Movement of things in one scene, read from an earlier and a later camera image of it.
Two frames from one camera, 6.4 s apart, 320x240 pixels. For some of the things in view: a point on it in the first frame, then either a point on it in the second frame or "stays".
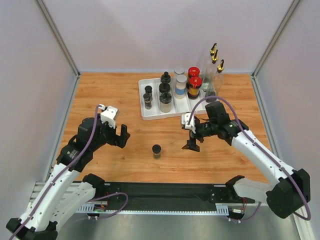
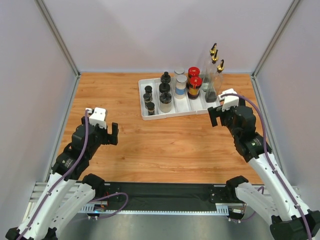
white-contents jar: (178, 71) stays
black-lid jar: (165, 102) stays
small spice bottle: (156, 149) → (150, 107)
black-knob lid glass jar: (165, 78) stays
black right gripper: (195, 134) → (222, 116)
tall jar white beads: (180, 86) stays
